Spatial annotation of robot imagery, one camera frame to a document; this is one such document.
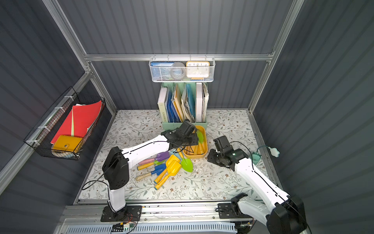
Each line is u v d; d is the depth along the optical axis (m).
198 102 0.93
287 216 0.39
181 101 0.94
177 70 0.91
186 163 0.91
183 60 0.89
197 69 0.89
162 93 0.95
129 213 0.73
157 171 0.88
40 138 0.61
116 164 0.51
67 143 0.65
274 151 0.73
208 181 0.85
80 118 0.74
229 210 0.74
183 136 0.66
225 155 0.60
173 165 0.89
